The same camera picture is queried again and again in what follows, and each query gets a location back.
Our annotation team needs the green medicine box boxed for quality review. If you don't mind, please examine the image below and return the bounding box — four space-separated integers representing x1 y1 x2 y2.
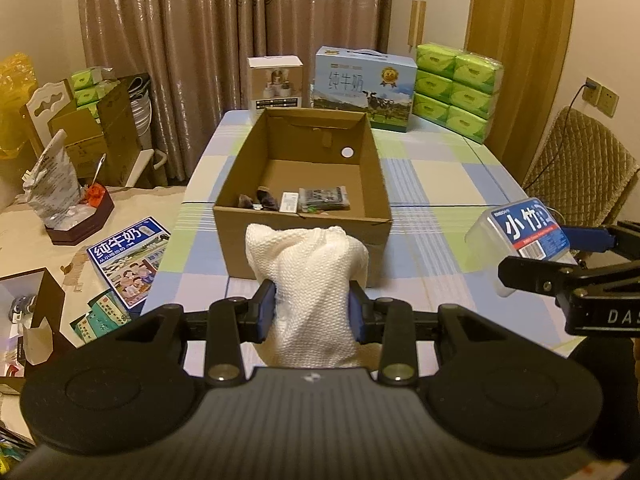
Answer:
87 289 132 330
69 310 113 345

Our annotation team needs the white plastic stool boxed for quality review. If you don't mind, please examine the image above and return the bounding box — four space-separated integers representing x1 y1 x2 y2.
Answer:
121 148 169 189

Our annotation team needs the dark snack packet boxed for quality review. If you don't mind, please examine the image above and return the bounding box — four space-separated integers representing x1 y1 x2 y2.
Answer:
298 186 350 212

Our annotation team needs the brown shiny curtain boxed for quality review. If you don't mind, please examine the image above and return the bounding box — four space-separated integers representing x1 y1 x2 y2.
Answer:
76 0 397 183

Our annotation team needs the yellow plastic bag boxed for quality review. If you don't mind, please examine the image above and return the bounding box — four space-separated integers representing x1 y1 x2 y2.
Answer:
0 52 42 161

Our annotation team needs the silver foil bag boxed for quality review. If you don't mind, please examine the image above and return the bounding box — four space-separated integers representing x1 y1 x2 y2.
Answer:
22 129 85 229

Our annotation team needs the wooden stick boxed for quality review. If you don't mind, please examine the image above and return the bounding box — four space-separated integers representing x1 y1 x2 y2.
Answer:
408 0 427 52

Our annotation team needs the tall brown cardboard box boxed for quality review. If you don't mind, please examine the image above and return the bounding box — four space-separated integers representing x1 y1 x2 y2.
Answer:
47 80 144 190

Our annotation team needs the checked tablecloth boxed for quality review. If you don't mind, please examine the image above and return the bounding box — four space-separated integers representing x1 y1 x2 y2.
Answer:
142 109 593 378

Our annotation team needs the stack of green tissue packs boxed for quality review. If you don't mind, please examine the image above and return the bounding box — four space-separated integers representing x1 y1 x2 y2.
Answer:
412 42 503 145

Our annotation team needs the flat blue milk box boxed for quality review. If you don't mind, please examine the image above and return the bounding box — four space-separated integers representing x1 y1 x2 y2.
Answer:
86 216 172 310

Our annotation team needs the white cloth towel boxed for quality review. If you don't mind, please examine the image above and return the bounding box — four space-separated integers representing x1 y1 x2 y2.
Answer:
245 224 371 368

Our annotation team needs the white product box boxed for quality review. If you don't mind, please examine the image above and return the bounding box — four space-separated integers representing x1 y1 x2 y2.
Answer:
246 55 305 111

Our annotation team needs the cream patterned tablecloth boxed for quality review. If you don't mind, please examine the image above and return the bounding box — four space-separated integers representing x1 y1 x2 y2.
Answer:
0 185 193 461

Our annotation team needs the white plastic bucket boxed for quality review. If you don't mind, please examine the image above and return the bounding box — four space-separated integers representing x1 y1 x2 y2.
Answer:
131 94 154 151

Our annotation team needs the blue milk carton case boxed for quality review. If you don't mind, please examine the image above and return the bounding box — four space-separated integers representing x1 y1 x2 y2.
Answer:
311 46 418 134

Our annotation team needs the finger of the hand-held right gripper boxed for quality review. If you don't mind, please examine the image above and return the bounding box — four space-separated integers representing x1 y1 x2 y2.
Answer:
562 220 640 262
497 255 640 307

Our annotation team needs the clear plastic box blue label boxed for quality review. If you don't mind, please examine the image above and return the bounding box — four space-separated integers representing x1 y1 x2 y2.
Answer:
464 199 572 298

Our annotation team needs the dark brown fuzzy object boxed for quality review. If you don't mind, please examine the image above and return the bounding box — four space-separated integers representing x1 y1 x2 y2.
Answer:
255 187 282 212

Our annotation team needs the quilted beige chair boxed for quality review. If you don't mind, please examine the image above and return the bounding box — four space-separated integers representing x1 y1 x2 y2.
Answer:
520 106 640 243

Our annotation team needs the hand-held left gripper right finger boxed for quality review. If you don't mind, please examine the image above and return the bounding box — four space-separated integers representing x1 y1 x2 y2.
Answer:
348 280 507 387

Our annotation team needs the orange small object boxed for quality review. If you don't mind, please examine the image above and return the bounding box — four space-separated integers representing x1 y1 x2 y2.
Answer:
81 184 109 209

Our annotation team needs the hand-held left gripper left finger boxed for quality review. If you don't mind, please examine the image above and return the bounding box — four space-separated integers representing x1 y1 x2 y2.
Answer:
132 280 277 387

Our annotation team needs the black power cable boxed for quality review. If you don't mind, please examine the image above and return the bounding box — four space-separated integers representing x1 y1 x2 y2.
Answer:
530 84 593 181

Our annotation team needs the white chair back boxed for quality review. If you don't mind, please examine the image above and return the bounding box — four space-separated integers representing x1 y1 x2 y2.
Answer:
25 80 77 145

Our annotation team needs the wall socket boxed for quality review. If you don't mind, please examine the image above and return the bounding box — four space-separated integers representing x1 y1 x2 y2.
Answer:
584 77 619 118

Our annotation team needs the dark wooden hexagonal tray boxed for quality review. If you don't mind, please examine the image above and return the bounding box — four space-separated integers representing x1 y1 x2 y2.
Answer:
45 192 116 247

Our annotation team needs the open dark brown box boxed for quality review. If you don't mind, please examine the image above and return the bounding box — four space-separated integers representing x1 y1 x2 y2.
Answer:
0 267 67 367

